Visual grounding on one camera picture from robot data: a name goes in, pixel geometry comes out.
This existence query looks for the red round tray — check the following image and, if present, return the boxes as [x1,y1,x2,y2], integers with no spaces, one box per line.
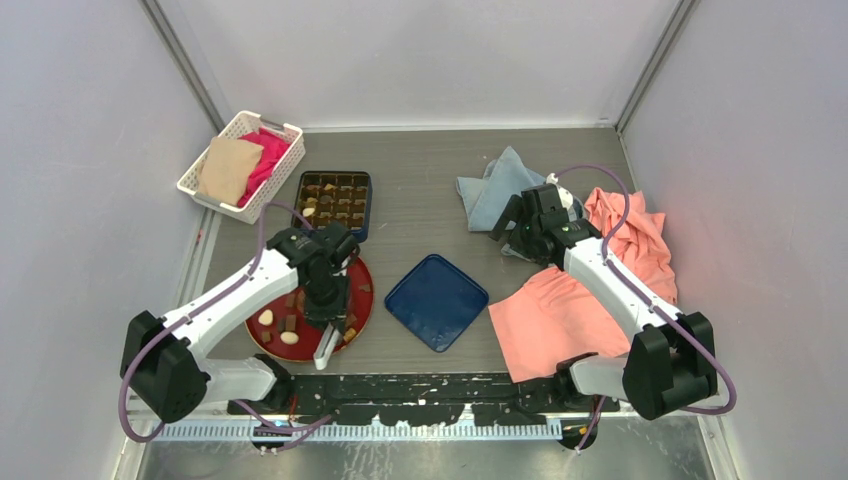
[245,259,375,363]

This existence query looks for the blue tin lid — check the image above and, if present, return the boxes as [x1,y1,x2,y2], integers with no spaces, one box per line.
[384,254,489,353]

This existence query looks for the blue chocolate tin box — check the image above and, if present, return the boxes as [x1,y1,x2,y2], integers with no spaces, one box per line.
[295,170,373,243]

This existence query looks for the magenta cloth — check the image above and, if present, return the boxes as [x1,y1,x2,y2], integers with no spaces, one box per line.
[237,128,290,208]

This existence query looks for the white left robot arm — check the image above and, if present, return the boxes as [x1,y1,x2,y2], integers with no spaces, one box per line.
[119,222,360,424]

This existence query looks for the pink cloth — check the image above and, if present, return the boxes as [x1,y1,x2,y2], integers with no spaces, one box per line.
[489,191,678,383]

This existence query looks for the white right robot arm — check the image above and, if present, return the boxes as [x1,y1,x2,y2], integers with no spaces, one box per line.
[489,183,719,420]

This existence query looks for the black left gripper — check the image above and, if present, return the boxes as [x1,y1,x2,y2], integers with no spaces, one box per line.
[303,270,351,335]

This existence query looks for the beige cloth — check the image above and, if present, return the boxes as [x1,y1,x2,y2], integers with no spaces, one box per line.
[197,137,262,206]

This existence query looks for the metal tongs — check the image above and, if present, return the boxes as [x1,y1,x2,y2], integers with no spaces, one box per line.
[313,325,343,371]

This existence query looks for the white oval chocolate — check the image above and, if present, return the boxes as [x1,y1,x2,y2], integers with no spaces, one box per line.
[280,331,299,345]
[257,309,274,327]

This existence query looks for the caramel cube chocolate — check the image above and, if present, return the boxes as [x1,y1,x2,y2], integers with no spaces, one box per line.
[343,328,358,343]

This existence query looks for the light blue denim cloth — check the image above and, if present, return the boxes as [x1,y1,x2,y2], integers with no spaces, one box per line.
[456,146,545,232]

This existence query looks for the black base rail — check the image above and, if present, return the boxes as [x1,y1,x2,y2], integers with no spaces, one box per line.
[250,373,597,427]

